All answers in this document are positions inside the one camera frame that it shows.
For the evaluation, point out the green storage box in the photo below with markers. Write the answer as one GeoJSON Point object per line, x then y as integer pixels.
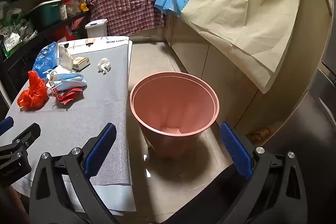
{"type": "Point", "coordinates": [44, 15]}

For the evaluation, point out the cream cloth with blue print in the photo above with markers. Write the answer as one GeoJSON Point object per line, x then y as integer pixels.
{"type": "Point", "coordinates": [236, 3]}

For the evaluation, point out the clear plastic bag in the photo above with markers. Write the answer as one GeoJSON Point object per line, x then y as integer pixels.
{"type": "Point", "coordinates": [74, 7]}

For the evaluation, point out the red plastic bag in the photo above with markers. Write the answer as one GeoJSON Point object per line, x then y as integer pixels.
{"type": "Point", "coordinates": [34, 94]}

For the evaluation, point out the white paper packet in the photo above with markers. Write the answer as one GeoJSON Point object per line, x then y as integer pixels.
{"type": "Point", "coordinates": [64, 58]}

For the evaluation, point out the stainless steel appliance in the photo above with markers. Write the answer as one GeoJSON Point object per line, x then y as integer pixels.
{"type": "Point", "coordinates": [302, 134]}

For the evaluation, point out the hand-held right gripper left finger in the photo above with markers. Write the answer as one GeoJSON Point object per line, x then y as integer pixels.
{"type": "Point", "coordinates": [101, 150]}

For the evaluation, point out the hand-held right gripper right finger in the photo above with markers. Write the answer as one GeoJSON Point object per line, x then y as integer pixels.
{"type": "Point", "coordinates": [235, 150]}

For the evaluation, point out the yellow item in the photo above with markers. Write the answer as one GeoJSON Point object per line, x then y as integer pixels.
{"type": "Point", "coordinates": [83, 7]}

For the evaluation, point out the crumpled white tissue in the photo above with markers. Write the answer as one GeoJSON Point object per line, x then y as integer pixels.
{"type": "Point", "coordinates": [104, 64]}

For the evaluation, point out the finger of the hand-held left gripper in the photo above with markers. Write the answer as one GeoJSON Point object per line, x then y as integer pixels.
{"type": "Point", "coordinates": [6, 125]}
{"type": "Point", "coordinates": [21, 145]}

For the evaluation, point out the pink plastic bin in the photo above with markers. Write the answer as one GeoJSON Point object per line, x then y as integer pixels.
{"type": "Point", "coordinates": [173, 113]}

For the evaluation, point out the red crumpled wrapper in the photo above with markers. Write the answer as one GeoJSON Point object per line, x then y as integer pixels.
{"type": "Point", "coordinates": [65, 96]}

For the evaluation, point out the green and white packets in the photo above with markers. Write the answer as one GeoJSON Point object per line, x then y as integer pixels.
{"type": "Point", "coordinates": [15, 29]}

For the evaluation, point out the grey fabric mat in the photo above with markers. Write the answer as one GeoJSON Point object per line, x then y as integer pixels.
{"type": "Point", "coordinates": [78, 113]}

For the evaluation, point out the pink plaid shirt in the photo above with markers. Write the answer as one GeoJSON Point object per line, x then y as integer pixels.
{"type": "Point", "coordinates": [126, 8]}

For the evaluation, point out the small yellowish box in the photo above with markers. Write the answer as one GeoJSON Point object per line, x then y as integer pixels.
{"type": "Point", "coordinates": [80, 62]}

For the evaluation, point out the red printed package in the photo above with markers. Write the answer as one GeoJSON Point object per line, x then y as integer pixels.
{"type": "Point", "coordinates": [71, 31]}

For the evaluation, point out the blue plastic bag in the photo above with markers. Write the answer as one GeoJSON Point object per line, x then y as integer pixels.
{"type": "Point", "coordinates": [46, 57]}

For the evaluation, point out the white lidded bin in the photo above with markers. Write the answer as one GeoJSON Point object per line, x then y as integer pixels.
{"type": "Point", "coordinates": [96, 29]}

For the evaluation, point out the blue face mask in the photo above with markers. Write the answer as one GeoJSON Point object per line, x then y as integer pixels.
{"type": "Point", "coordinates": [65, 74]}
{"type": "Point", "coordinates": [71, 84]}

